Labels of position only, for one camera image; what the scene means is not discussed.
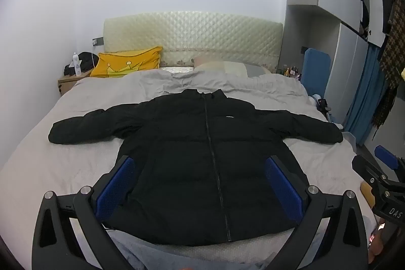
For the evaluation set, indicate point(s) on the yellow crown print pillow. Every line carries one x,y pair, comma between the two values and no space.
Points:
126,62

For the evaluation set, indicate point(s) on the cream quilted headboard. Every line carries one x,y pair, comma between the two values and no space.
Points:
196,32

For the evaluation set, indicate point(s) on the light grey cloth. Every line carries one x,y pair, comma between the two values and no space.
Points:
177,257

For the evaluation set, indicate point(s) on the patchwork pastel pillow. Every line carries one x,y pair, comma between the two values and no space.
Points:
227,67

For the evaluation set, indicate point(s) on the white bottle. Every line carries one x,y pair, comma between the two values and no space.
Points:
75,66

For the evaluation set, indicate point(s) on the wooden nightstand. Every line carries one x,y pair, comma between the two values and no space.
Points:
68,83

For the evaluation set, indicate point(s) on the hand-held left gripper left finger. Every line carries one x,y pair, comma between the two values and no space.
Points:
115,184

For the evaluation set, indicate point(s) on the brown plaid scarf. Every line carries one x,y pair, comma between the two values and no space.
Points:
390,61

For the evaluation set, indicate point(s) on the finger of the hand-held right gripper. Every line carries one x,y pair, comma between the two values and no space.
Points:
386,157
365,168

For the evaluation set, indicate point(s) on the black puffer jacket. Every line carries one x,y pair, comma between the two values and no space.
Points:
177,146

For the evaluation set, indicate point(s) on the bed with light grey bedding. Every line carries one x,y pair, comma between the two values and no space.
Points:
63,118

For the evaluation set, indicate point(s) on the black bag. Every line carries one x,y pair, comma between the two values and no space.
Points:
84,62

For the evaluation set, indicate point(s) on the blue padded board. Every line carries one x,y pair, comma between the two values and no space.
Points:
316,70

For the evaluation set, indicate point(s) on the blue curtain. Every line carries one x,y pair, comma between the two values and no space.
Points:
364,93

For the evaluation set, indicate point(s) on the row of small bottles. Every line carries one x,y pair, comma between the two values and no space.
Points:
291,70

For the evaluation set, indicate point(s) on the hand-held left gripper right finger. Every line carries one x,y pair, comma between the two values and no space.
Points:
281,187

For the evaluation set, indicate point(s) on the yellow box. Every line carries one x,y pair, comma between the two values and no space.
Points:
368,194

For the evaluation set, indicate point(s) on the grey wall socket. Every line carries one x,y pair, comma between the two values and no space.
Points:
97,42

